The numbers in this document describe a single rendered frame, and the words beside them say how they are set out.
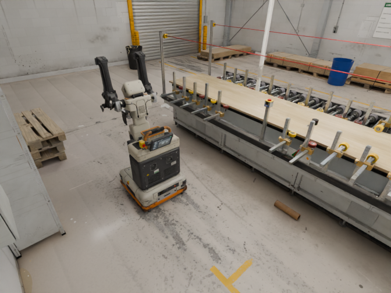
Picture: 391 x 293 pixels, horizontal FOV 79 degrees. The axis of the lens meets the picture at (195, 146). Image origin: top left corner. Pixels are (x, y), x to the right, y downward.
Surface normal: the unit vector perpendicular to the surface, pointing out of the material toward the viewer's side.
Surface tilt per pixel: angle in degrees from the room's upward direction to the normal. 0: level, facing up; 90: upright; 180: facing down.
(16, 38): 90
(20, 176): 90
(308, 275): 0
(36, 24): 90
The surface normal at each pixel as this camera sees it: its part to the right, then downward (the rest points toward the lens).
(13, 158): 0.65, 0.42
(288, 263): 0.02, -0.84
